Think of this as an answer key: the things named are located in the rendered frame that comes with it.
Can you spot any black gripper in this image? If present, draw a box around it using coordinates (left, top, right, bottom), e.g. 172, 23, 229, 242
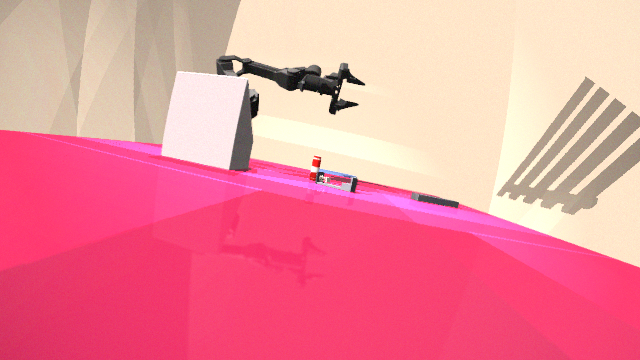
317, 62, 366, 115

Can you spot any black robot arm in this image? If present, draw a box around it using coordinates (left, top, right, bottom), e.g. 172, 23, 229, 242
216, 55, 322, 119

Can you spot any red and white striped battery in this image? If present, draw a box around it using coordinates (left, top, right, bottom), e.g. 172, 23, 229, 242
309, 155, 322, 181

